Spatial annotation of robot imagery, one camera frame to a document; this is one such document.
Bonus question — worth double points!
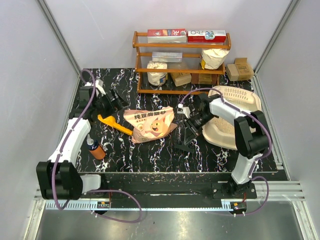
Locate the red white box right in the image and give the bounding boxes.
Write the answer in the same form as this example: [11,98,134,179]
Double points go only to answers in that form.
[187,30,227,43]

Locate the beige litter box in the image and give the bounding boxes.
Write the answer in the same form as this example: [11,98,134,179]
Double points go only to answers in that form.
[202,85,262,150]

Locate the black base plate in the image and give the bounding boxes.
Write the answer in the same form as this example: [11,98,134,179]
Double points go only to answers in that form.
[79,172,258,200]

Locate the yellow plastic litter scoop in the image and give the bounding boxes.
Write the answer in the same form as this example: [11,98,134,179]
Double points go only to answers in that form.
[97,114,133,136]

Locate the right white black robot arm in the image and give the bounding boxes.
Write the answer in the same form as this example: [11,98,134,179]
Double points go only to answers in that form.
[175,93,272,199]

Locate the orange spray bottle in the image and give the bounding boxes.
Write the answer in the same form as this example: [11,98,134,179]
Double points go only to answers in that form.
[86,134,106,160]

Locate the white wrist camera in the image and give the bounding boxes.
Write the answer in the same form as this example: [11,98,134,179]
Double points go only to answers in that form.
[177,103,191,118]
[95,79,106,97]

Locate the brown cardboard boxes right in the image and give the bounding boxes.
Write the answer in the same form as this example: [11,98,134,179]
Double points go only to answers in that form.
[226,57,254,82]

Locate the white paper bag on shelf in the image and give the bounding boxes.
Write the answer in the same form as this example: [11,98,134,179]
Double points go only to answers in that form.
[200,48,229,70]

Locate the white bag lower shelf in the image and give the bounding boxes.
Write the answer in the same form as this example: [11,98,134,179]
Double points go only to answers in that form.
[147,61,168,87]

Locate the silver box middle shelf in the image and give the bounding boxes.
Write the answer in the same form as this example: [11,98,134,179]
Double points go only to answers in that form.
[151,51,183,63]

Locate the red silver box left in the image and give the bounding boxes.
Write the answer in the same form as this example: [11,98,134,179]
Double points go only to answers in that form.
[147,28,187,43]

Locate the wooden shelf rack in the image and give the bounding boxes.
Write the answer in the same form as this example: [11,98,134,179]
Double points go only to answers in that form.
[132,31,232,95]

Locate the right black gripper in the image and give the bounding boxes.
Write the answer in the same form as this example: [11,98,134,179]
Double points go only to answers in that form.
[182,112,216,145]

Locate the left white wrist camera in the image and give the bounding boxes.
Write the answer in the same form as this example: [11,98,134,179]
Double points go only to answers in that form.
[95,79,106,97]

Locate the black bag clip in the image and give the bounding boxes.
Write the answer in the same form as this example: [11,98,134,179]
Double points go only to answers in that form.
[174,141,194,153]

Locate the dark brown box under shelf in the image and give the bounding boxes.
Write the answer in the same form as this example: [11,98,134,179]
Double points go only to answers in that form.
[191,73,220,85]

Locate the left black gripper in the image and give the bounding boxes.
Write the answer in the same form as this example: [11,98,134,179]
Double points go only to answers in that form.
[93,87,129,119]

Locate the pink cat litter bag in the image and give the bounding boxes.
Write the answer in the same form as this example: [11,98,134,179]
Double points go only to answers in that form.
[123,106,177,144]

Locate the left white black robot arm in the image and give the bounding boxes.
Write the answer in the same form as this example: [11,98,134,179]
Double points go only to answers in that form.
[36,86,129,200]

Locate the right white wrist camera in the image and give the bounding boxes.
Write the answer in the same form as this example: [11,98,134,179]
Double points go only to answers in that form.
[177,103,191,118]

